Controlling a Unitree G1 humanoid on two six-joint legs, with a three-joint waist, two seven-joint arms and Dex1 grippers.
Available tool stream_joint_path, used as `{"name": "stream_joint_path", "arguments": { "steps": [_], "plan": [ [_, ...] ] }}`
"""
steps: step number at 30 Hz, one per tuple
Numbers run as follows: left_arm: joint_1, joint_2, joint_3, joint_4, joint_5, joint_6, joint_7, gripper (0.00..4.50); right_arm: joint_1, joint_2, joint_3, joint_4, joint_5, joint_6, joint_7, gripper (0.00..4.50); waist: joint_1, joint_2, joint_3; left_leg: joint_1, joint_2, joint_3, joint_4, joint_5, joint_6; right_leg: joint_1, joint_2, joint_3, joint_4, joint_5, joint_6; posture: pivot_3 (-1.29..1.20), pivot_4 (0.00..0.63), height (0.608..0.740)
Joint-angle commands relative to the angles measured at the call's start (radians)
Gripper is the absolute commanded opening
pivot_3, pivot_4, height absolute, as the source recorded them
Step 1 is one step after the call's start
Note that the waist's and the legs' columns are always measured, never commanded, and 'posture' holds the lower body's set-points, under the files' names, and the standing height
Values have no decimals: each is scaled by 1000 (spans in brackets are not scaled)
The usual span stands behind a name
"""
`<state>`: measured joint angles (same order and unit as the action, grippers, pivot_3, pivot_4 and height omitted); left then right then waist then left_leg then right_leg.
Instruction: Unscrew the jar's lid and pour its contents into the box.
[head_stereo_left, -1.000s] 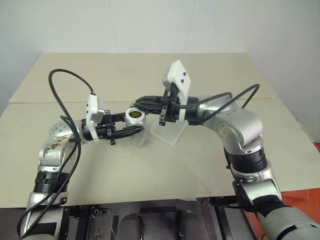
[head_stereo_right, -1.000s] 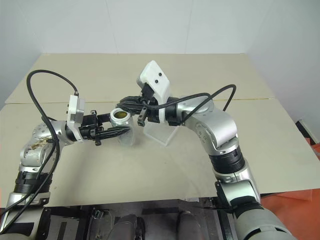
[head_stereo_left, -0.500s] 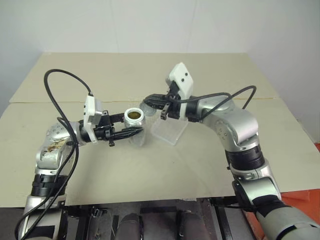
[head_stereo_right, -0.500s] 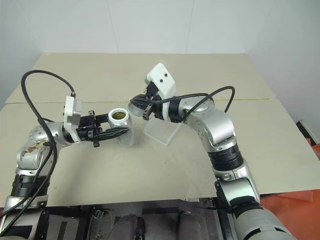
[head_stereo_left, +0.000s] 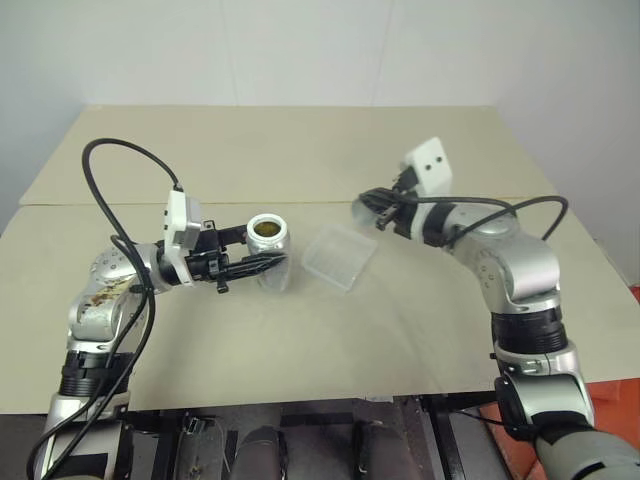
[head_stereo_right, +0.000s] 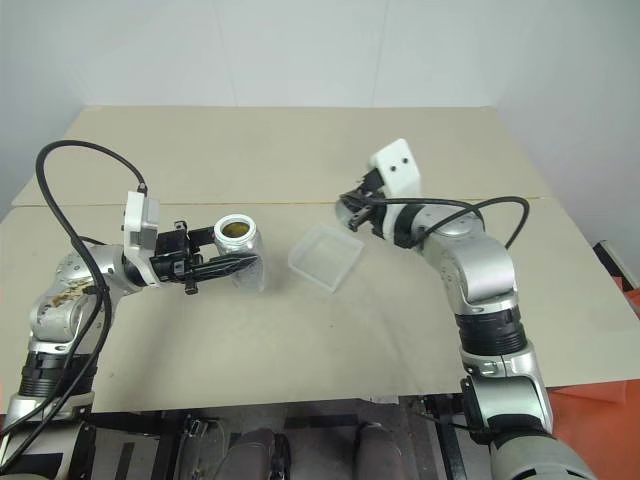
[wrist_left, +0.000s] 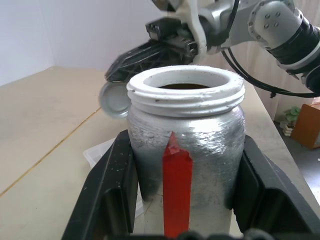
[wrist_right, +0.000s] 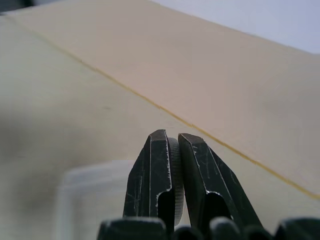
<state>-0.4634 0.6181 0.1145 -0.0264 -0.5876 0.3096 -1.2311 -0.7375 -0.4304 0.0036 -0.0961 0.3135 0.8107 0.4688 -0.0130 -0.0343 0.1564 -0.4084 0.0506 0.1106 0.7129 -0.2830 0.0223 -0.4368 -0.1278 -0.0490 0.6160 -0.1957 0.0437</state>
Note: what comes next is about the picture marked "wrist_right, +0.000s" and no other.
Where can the small white ridged disc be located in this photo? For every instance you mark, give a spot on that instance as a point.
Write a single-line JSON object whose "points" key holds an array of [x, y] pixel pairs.
{"points": [[177, 175]]}

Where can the clear plastic container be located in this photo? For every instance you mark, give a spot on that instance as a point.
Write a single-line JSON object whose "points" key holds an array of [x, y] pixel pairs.
{"points": [[95, 195]]}

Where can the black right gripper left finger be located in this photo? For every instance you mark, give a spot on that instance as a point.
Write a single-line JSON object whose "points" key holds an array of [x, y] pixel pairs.
{"points": [[147, 180]]}

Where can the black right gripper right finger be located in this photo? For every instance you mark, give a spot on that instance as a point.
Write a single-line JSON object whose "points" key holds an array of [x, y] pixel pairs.
{"points": [[212, 180]]}

